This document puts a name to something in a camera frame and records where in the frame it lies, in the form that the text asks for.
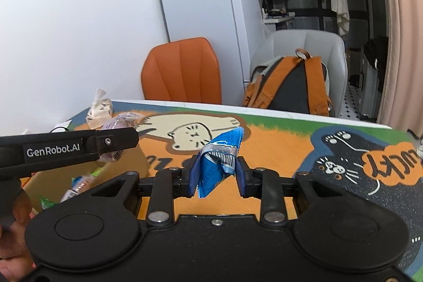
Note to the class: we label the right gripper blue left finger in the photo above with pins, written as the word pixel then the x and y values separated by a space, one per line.
pixel 190 176

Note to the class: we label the orange chair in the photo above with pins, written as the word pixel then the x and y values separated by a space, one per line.
pixel 184 70

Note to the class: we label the blue snack wrapper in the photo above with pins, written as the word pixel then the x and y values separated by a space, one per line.
pixel 218 160

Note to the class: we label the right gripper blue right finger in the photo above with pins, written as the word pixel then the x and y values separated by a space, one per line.
pixel 244 178

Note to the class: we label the clear biscuit snack pack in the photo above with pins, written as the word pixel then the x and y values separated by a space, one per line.
pixel 78 186

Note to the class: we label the orange black backpack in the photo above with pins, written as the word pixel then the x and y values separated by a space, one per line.
pixel 298 83

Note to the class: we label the pink snack packet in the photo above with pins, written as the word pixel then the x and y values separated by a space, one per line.
pixel 119 134

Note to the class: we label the grey armchair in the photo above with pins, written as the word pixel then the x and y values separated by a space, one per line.
pixel 328 46

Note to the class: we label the green snack packet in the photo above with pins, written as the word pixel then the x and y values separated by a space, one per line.
pixel 45 203

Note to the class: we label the white refrigerator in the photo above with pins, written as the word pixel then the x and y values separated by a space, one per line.
pixel 234 28

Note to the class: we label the left hand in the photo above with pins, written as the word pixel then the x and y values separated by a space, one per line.
pixel 16 261

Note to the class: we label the tissue pack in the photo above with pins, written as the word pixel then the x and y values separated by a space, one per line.
pixel 101 110

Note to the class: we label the brown cardboard box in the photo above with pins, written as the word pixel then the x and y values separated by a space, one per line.
pixel 53 184

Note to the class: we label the pink curtain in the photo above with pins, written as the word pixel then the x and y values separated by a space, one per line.
pixel 401 104

